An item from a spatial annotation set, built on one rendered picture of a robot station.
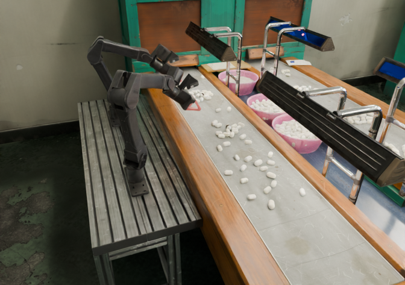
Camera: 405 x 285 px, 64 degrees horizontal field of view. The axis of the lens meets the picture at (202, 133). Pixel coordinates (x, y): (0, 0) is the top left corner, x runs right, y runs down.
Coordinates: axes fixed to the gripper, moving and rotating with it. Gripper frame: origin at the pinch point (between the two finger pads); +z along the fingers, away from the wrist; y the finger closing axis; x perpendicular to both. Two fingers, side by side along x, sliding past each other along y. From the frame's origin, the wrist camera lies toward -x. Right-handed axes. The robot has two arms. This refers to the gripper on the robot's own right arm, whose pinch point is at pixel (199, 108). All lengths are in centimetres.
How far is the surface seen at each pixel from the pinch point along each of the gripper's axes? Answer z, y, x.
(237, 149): 15.9, -21.2, 2.1
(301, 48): 90, 86, -70
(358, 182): 26, -66, -20
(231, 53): 0.4, 8.7, -28.8
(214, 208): -4, -55, 15
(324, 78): 82, 36, -56
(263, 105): 42.5, 18.1, -19.1
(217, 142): 11.3, -12.7, 6.0
